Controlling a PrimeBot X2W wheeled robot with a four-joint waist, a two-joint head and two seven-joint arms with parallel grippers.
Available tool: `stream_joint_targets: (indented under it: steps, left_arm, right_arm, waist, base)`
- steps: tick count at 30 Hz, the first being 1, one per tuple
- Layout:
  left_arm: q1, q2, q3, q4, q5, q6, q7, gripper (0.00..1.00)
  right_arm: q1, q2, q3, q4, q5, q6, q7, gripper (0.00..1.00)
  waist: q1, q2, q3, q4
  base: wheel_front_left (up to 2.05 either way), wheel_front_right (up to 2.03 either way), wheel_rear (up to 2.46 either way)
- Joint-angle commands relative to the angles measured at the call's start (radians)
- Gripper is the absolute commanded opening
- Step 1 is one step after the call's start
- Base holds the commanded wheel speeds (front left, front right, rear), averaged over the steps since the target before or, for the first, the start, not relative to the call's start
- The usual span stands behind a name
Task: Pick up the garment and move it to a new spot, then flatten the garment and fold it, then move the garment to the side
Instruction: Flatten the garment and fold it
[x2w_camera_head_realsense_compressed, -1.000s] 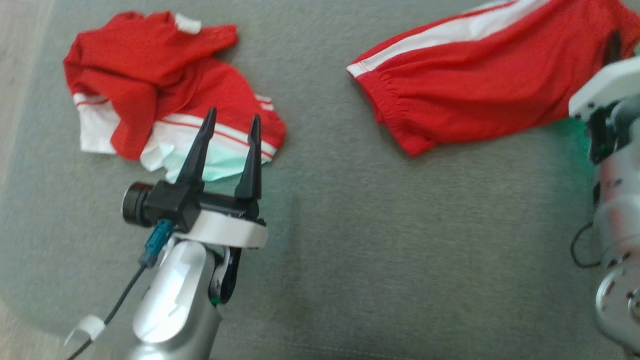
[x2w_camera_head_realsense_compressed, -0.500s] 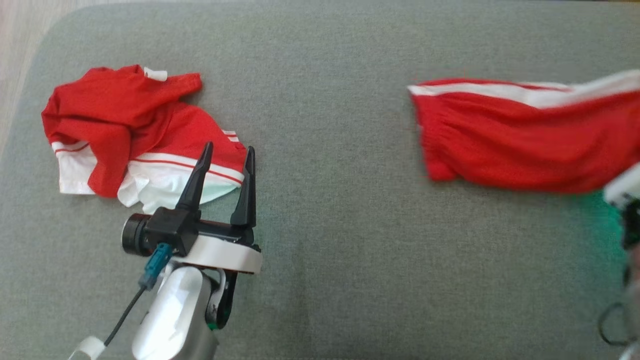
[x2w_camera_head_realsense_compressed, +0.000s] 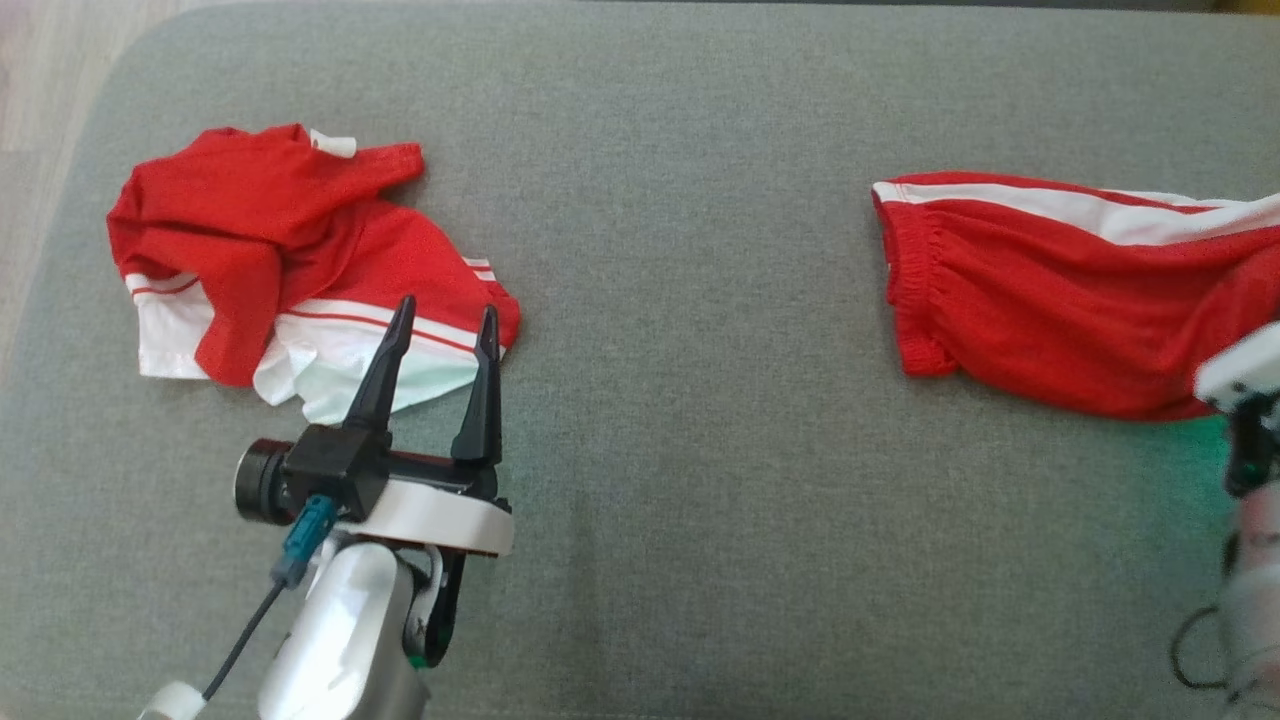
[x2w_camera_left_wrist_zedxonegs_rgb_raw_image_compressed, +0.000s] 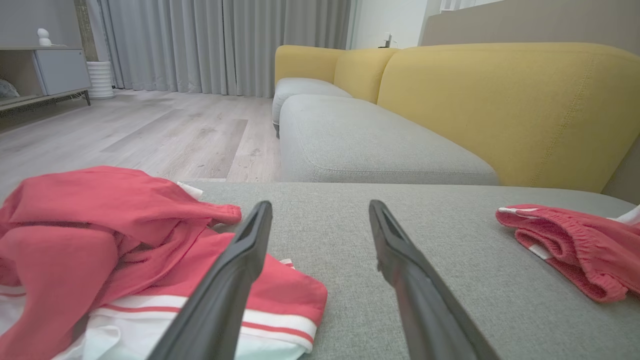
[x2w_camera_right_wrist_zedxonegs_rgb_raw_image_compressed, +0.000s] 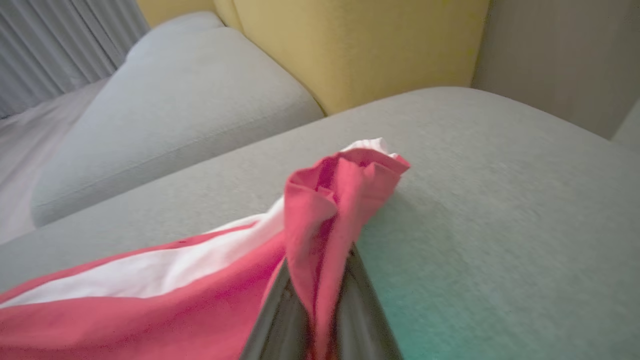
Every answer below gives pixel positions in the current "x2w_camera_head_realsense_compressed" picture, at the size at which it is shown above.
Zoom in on red shorts with white stripe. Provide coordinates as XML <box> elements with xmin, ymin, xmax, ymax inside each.
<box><xmin>871</xmin><ymin>172</ymin><xmax>1280</xmax><ymax>422</ymax></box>

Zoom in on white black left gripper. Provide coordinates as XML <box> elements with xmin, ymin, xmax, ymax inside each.
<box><xmin>338</xmin><ymin>294</ymin><xmax>516</xmax><ymax>559</ymax></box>

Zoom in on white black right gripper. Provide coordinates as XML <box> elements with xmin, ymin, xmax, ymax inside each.
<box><xmin>1195</xmin><ymin>320</ymin><xmax>1280</xmax><ymax>413</ymax></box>

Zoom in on grey sofa seat cushion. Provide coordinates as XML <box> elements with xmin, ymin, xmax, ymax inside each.
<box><xmin>0</xmin><ymin>0</ymin><xmax>1280</xmax><ymax>720</ymax></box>

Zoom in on red white basketball jersey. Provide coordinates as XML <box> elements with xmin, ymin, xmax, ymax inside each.
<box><xmin>107</xmin><ymin>124</ymin><xmax>522</xmax><ymax>426</ymax></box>

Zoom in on black cable with teal plug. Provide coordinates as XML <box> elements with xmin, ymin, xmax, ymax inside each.
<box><xmin>138</xmin><ymin>494</ymin><xmax>340</xmax><ymax>720</ymax></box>

